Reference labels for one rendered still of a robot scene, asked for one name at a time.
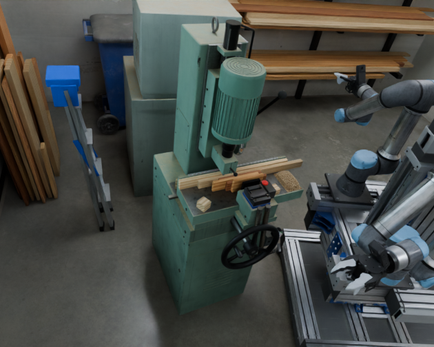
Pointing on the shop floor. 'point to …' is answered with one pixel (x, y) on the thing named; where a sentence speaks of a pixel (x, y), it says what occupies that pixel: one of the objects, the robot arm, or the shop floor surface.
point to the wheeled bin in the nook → (111, 65)
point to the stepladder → (80, 135)
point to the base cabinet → (193, 259)
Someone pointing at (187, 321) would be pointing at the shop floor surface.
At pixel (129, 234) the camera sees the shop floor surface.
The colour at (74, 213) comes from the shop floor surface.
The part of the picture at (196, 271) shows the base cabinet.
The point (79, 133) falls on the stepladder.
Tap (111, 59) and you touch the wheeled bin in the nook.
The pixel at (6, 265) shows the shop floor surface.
